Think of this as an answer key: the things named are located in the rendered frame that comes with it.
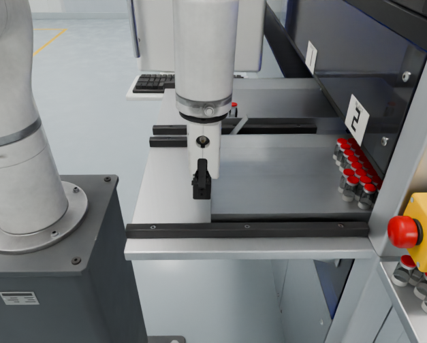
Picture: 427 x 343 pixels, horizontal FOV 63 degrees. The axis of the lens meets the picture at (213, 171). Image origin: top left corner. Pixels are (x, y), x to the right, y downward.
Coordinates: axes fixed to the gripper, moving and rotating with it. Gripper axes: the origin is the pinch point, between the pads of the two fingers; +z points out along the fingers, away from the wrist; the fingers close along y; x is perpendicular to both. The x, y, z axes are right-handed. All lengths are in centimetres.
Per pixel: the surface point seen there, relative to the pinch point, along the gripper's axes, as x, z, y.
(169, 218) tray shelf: 5.6, 4.4, -3.4
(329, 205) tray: -23.5, 3.1, -0.3
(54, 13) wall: 238, 92, 542
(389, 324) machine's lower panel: -35.9, 22.1, -12.5
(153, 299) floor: 20, 93, 40
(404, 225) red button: -24.4, -10.0, -18.8
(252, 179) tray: -10.3, 3.6, 7.7
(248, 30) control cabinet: -16, -5, 88
